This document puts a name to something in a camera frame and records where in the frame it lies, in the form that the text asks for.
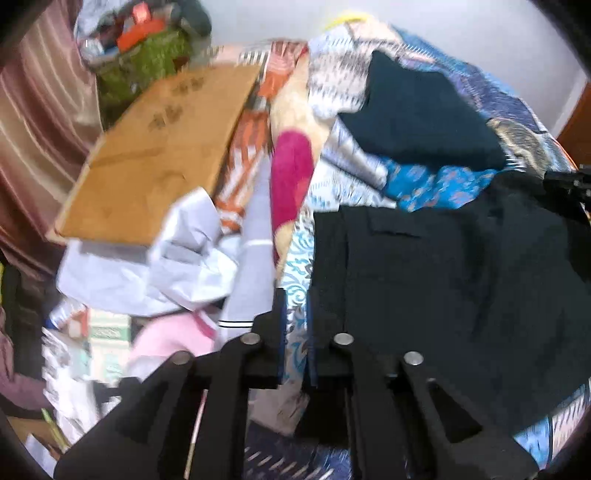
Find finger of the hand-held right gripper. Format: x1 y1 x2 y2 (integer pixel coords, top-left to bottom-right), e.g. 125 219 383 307
542 166 591 222

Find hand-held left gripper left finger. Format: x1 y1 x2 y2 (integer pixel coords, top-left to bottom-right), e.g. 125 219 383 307
54 288 288 480

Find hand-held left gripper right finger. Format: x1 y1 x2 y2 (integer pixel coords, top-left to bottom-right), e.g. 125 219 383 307
307 295 539 480

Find black pants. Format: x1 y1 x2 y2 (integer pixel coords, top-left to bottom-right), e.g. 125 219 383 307
307 173 591 437

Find light grey garment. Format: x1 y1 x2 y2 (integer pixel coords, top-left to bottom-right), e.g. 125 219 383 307
219 171 280 334

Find pink cloth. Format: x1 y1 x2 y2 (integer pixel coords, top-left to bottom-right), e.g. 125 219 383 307
128 310 219 376

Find white crumpled cloth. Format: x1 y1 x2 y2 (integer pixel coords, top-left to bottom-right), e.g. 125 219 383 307
55 187 242 318

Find blue patchwork printed blanket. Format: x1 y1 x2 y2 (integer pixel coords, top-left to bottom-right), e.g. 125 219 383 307
245 23 591 480

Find green white carton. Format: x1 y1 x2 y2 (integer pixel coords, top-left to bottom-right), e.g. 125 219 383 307
87 308 136 385

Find dark teal folded garment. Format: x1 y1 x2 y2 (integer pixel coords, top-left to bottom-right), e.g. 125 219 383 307
337 50 508 172

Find beige magenta floral blanket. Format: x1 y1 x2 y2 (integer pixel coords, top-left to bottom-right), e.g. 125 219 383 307
269 55 334 280

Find orange striped blanket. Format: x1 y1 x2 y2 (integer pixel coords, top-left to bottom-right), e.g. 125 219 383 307
216 41 309 236

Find brown cardboard box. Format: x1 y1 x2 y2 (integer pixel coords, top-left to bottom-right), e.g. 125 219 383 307
53 62 266 245

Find green cloth-covered basket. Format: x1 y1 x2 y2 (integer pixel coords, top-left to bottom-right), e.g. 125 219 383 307
95 28 195 125

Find striped brown curtain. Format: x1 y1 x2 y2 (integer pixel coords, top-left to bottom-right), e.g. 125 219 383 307
0 0 105 278

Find orange box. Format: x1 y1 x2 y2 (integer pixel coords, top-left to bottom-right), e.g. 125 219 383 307
116 17 166 52

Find light grey crumpled cloth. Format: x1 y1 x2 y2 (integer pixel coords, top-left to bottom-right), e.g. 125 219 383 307
74 0 122 43

